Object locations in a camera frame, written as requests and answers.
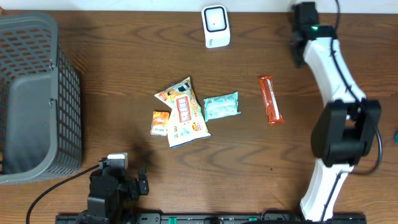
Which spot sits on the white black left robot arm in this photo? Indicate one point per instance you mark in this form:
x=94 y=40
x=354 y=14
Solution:
x=101 y=205

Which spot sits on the yellow white chips bag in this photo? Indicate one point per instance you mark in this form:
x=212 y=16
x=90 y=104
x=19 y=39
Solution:
x=186 y=121

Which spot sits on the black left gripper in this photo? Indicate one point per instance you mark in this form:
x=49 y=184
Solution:
x=134 y=189

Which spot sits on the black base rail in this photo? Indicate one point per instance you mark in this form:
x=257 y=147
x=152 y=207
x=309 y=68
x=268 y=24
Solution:
x=155 y=218

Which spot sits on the grey plastic mesh basket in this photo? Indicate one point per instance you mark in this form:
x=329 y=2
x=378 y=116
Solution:
x=41 y=132

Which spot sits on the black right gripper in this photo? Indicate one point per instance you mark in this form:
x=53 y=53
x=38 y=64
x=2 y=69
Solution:
x=295 y=58

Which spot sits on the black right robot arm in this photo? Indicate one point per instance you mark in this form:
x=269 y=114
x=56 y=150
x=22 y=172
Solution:
x=348 y=124

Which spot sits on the red orange chocolate bar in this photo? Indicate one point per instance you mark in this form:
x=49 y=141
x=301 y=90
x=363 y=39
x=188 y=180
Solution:
x=270 y=102

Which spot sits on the pale green wipes pack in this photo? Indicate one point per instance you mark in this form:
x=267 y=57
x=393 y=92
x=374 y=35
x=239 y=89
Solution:
x=221 y=106

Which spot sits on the white barcode scanner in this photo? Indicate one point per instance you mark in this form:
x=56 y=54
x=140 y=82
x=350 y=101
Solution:
x=216 y=26

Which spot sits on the small orange snack packet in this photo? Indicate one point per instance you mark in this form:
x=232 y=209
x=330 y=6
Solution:
x=160 y=121

